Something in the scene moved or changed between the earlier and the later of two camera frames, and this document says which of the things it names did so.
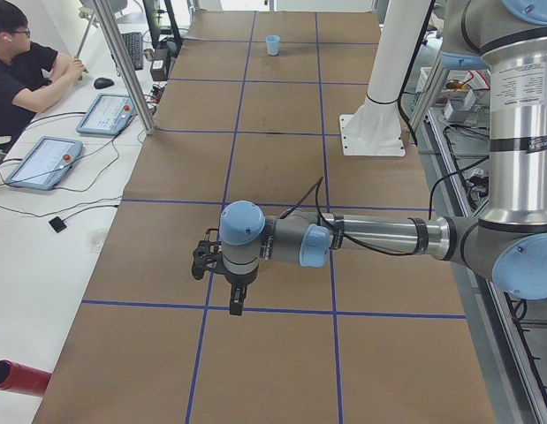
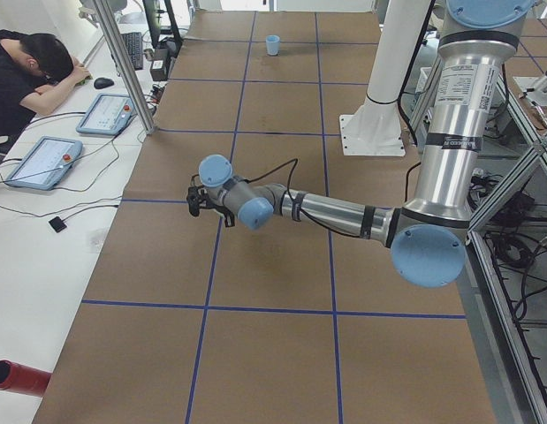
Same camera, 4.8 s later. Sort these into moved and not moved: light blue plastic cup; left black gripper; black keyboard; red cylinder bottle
Moved: left black gripper
Not moved: light blue plastic cup; black keyboard; red cylinder bottle
